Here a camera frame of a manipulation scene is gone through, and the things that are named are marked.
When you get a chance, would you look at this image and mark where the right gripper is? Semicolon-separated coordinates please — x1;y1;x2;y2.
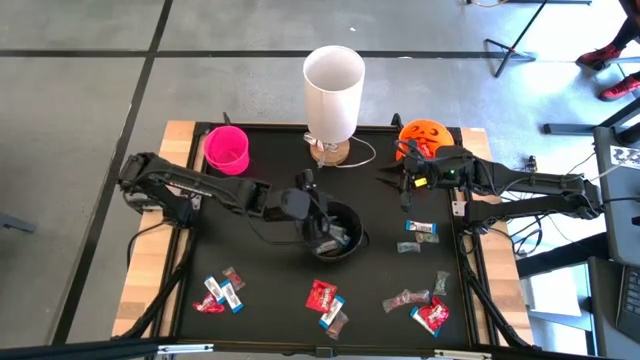
375;158;448;212

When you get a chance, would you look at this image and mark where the white blue Hershey's bar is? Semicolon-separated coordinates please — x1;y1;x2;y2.
203;274;227;305
409;305;441;339
318;294;347;331
328;223;352;247
313;239;343;255
219;279;246;315
404;219;439;235

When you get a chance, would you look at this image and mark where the black pumpkin bucket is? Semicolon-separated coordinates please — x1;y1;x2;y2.
299;199;371;264

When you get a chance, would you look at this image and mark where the red candy pack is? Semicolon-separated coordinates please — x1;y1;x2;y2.
417;295;451;332
304;278;339;315
191;293;227;315

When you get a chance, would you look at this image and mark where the clear red candy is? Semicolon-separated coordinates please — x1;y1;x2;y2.
381;290;412;314
221;266;247;292

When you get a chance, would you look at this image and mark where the green candy pouch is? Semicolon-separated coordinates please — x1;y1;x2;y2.
432;270;452;297

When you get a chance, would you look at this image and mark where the orange pumpkin bucket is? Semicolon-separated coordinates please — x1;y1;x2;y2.
394;118;456;164

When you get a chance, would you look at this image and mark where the black table mat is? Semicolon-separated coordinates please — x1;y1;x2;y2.
177;122;474;349

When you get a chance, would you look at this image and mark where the white table lamp wood base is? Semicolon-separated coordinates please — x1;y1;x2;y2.
302;44;367;168

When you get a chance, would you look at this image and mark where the pink plastic bucket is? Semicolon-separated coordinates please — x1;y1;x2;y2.
202;124;251;177

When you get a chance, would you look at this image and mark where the black floor stand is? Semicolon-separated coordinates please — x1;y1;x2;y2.
483;0;551;79

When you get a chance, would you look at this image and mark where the white box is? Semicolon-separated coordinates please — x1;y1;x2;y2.
519;264;585;321

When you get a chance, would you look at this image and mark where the grey desk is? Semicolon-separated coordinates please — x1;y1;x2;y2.
542;97;640;267

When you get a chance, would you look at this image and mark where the white patterned paper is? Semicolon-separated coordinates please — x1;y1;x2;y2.
608;144;640;171

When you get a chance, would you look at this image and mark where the dark desk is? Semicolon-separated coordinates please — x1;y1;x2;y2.
587;256;640;359

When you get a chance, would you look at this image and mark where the red shoes top right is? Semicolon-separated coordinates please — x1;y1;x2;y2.
574;0;640;103

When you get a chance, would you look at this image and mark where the computer keyboard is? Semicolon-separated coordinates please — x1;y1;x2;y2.
616;264;640;345

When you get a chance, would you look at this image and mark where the grey floor object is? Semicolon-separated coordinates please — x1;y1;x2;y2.
0;211;39;236

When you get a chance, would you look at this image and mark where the clear lamp power cord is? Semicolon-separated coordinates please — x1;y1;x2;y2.
303;132;377;170

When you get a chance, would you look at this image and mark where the black cable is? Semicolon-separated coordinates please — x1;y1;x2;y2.
126;221;167;271

